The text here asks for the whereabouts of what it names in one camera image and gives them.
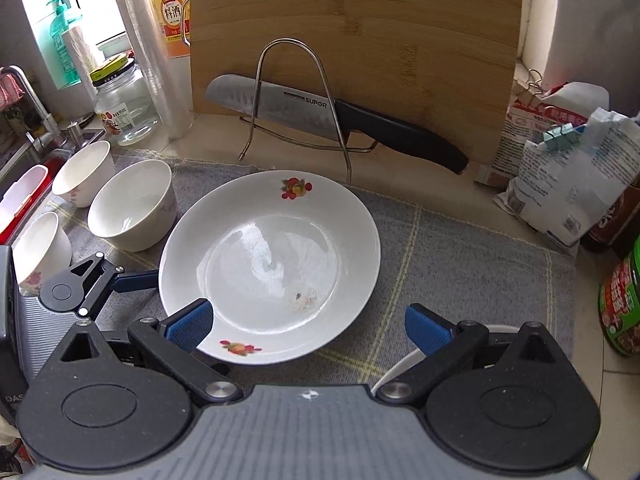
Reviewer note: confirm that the metal binder clip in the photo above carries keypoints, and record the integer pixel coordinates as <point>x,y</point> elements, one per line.
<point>532,85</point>

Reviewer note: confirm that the pink cloth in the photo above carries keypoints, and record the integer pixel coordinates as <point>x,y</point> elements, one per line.
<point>10,90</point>

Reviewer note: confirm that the metal faucet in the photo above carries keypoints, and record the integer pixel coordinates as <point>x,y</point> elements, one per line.
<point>30,95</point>

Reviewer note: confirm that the blue binder clip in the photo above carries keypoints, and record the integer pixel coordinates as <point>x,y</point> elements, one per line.
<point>557,140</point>

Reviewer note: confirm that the metal sink knob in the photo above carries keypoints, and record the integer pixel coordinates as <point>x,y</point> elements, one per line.
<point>75,132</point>

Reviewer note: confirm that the white floral plate with residue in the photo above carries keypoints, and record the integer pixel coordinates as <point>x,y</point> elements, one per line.
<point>280,260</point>

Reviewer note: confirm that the short plastic wrap roll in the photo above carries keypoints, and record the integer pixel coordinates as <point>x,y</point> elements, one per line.
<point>82,60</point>

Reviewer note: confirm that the red and white plastic basin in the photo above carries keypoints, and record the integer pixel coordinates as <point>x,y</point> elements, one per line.
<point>20,200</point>

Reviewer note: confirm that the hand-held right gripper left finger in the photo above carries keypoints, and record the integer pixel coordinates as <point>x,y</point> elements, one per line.
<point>192,322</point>

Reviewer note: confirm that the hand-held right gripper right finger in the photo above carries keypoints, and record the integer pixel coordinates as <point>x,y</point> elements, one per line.
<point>430,330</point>

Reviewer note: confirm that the glass jar with green lid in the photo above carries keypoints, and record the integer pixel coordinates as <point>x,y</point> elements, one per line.
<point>125,115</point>

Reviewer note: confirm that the green soap pump bottle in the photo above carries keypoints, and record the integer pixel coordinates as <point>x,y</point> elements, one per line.
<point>62,55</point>

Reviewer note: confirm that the white floral bowl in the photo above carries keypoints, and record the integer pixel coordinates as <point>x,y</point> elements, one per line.
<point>40,250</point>
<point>130,200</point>
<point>80,170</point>

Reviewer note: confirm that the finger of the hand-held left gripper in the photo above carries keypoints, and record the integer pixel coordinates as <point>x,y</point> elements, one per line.
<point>137,281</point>

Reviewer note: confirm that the bamboo cutting board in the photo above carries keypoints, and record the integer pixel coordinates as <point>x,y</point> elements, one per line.
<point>350,35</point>

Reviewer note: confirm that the large orange liquid bottle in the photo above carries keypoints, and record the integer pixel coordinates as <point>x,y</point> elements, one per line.
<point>170,10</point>

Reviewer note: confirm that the tall plastic wrap roll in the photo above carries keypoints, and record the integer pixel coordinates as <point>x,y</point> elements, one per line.
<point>150,60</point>

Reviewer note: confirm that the white printed bag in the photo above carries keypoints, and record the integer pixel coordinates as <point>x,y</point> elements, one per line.
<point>575,195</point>

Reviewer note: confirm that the grey and teal checked towel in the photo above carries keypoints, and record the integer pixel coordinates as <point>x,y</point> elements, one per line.
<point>450,260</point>

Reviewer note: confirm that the green-lidded red label jar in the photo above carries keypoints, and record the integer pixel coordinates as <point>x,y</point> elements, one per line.
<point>622,305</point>

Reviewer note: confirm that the red and white bag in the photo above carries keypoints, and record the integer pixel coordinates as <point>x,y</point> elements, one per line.
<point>520,130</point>

